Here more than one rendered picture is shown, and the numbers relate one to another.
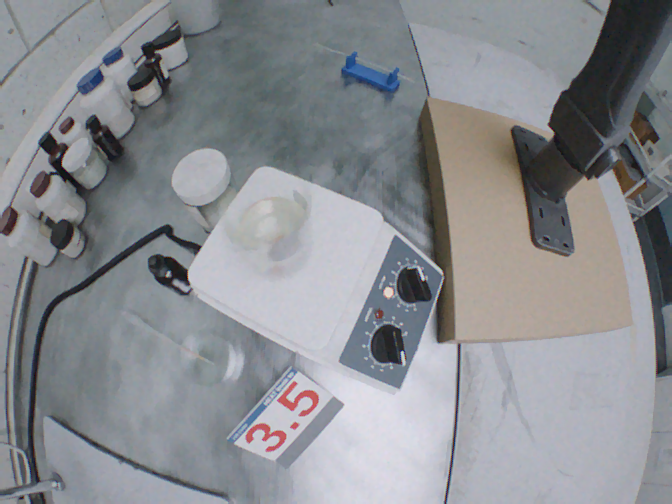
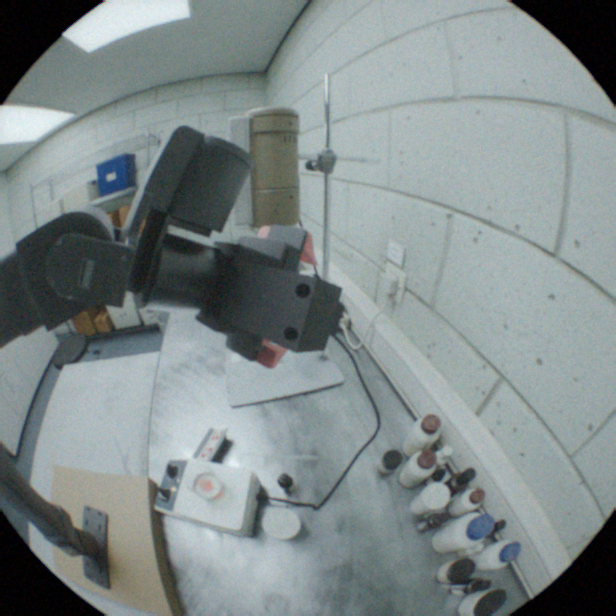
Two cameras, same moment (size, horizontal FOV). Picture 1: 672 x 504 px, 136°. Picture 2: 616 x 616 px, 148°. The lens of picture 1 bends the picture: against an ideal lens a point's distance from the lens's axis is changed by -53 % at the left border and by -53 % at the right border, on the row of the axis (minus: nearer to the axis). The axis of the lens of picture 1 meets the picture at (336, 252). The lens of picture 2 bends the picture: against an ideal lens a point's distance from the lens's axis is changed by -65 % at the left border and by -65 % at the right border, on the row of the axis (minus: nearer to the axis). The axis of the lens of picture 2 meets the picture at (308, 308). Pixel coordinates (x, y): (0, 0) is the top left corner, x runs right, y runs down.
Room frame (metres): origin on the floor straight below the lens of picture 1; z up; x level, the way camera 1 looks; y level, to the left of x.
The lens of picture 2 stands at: (0.21, 0.16, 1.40)
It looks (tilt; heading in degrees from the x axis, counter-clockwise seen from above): 32 degrees down; 165
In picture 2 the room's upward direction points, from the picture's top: straight up
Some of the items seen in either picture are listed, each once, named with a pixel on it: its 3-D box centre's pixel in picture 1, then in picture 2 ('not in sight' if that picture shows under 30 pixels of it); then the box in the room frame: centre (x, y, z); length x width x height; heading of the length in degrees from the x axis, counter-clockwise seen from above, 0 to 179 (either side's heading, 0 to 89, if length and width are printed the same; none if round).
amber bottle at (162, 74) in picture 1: (153, 63); (471, 586); (0.44, 0.39, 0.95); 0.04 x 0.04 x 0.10
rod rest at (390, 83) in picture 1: (371, 70); not in sight; (0.44, -0.02, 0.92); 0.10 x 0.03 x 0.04; 63
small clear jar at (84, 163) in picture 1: (85, 164); (429, 500); (0.20, 0.40, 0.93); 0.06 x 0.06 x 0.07
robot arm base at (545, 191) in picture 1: (557, 168); (83, 542); (0.23, -0.26, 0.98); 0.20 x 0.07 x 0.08; 175
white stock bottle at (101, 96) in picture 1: (103, 104); (463, 533); (0.30, 0.41, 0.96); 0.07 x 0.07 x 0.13
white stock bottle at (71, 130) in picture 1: (76, 138); (467, 502); (0.25, 0.46, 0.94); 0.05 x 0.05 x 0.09
